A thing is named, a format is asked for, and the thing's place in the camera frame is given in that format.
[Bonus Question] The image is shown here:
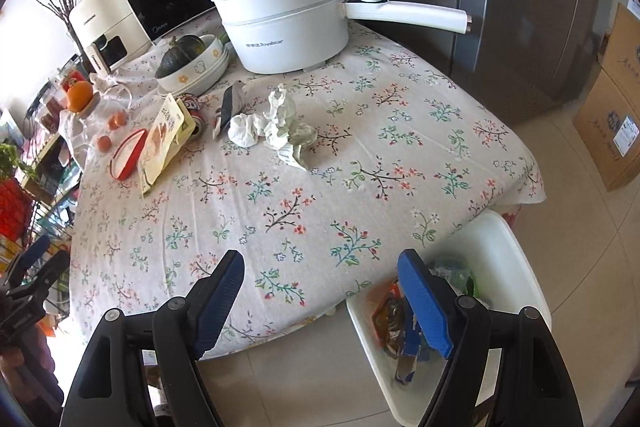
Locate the blue cardboard milk box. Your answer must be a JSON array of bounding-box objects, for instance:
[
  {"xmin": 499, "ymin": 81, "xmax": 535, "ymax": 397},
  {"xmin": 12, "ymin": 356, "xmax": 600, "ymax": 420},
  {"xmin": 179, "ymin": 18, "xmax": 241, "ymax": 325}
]
[{"xmin": 395, "ymin": 303, "xmax": 431, "ymax": 386}]

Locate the yellow snack bag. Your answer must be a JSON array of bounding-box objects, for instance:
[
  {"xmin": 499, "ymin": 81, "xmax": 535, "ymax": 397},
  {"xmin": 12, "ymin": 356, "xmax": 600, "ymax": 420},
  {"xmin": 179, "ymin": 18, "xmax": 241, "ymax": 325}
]
[{"xmin": 371, "ymin": 281, "xmax": 405, "ymax": 359}]

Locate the white plastic trash bin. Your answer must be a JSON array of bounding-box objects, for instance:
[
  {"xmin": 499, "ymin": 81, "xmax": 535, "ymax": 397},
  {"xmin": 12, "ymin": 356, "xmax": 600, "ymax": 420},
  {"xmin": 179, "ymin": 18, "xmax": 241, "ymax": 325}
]
[{"xmin": 346, "ymin": 210, "xmax": 552, "ymax": 426}]

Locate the person's left hand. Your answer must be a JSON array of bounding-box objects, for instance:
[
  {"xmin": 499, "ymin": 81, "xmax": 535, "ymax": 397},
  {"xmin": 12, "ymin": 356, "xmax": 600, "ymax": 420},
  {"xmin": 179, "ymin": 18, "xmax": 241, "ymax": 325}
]
[{"xmin": 0, "ymin": 323, "xmax": 66, "ymax": 427}]

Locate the green snack wrapper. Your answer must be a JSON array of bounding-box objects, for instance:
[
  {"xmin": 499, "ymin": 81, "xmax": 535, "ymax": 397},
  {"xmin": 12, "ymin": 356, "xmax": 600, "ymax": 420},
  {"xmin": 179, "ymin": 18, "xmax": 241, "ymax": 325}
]
[{"xmin": 430, "ymin": 258, "xmax": 477, "ymax": 297}]

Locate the red rimmed lid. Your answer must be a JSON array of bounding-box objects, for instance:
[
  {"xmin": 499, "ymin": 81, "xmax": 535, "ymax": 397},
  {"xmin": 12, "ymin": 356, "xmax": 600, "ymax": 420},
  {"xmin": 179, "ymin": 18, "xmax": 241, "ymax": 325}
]
[{"xmin": 108, "ymin": 129, "xmax": 148, "ymax": 181}]

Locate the clear jar with tomatoes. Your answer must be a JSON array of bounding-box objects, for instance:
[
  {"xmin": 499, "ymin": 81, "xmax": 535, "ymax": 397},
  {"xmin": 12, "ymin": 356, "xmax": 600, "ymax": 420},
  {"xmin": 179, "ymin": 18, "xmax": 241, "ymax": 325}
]
[{"xmin": 77, "ymin": 84, "xmax": 132, "ymax": 153}]

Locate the large orange fruit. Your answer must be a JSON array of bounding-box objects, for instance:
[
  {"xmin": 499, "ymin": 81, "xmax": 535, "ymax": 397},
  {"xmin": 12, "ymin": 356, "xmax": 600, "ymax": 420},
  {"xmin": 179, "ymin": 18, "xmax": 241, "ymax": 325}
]
[{"xmin": 66, "ymin": 80, "xmax": 93, "ymax": 113}]

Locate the yellow paper snack pouch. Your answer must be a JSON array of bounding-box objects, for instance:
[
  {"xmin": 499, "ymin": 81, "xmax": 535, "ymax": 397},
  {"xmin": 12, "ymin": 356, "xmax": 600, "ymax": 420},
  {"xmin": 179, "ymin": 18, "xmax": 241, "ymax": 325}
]
[{"xmin": 138, "ymin": 94, "xmax": 195, "ymax": 195}]

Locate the red cartoon drink can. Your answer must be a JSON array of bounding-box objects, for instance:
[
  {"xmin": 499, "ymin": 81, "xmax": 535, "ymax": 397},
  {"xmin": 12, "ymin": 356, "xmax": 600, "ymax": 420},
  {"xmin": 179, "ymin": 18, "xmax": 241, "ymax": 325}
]
[{"xmin": 178, "ymin": 93, "xmax": 206, "ymax": 141}]

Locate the cream small appliance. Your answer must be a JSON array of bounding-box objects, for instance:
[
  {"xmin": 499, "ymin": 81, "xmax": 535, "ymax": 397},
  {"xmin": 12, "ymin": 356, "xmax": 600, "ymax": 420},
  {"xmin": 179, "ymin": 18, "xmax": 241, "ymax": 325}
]
[{"xmin": 70, "ymin": 0, "xmax": 152, "ymax": 75}]

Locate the white floral bowl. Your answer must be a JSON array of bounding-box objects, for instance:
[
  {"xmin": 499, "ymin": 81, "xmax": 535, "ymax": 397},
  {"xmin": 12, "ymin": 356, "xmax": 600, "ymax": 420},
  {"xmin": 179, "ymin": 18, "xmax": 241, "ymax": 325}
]
[{"xmin": 156, "ymin": 35, "xmax": 230, "ymax": 96}]

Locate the crumpled white tissue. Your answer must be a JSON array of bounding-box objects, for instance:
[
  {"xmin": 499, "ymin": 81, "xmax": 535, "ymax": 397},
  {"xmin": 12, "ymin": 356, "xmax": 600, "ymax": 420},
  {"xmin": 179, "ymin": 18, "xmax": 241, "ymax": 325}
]
[{"xmin": 228, "ymin": 113, "xmax": 267, "ymax": 148}]

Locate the bare twig decoration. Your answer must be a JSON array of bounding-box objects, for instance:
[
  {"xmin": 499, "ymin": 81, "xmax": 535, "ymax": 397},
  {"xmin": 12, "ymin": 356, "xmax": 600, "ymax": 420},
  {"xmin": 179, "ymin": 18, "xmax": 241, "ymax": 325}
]
[{"xmin": 27, "ymin": 0, "xmax": 97, "ymax": 73}]

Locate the torn black white wrapper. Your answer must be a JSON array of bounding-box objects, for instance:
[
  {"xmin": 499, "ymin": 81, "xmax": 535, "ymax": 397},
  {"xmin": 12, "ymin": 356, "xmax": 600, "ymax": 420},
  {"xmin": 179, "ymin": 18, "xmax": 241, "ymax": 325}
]
[{"xmin": 212, "ymin": 81, "xmax": 245, "ymax": 139}]

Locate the dark green pumpkin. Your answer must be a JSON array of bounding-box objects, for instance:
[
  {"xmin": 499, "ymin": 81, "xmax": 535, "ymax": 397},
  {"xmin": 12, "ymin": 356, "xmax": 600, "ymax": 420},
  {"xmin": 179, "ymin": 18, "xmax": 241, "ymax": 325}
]
[{"xmin": 155, "ymin": 35, "xmax": 206, "ymax": 79}]

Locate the floral tablecloth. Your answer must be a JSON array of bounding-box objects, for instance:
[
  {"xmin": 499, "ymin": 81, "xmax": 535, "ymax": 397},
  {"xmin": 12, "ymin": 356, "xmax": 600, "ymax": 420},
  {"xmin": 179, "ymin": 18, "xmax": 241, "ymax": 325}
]
[{"xmin": 70, "ymin": 24, "xmax": 546, "ymax": 357}]

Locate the lower cardboard box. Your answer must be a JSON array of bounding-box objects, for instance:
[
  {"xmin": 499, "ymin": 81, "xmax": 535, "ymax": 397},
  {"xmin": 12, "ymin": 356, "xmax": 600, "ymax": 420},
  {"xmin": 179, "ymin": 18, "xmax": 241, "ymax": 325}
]
[{"xmin": 574, "ymin": 70, "xmax": 639, "ymax": 192}]

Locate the crumpled pale green paper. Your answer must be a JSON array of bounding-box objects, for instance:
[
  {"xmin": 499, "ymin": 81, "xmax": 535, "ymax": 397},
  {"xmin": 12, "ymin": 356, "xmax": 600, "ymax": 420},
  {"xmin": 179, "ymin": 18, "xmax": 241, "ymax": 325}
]
[{"xmin": 264, "ymin": 83, "xmax": 318, "ymax": 170}]

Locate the upper cardboard box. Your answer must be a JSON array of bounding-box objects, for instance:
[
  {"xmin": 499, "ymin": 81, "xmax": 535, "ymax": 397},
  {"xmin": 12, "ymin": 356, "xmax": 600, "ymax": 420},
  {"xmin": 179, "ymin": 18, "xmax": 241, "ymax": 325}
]
[{"xmin": 602, "ymin": 4, "xmax": 640, "ymax": 110}]

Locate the white electric cooking pot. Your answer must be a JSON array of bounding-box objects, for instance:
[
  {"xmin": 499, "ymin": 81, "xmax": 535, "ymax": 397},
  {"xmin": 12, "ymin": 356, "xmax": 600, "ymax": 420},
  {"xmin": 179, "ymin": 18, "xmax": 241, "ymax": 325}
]
[{"xmin": 210, "ymin": 0, "xmax": 472, "ymax": 75}]

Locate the wire storage rack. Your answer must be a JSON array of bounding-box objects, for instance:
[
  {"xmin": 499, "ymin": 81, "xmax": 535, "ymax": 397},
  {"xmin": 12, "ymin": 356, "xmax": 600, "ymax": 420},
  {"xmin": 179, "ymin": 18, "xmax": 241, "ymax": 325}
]
[{"xmin": 1, "ymin": 109, "xmax": 80, "ymax": 281}]

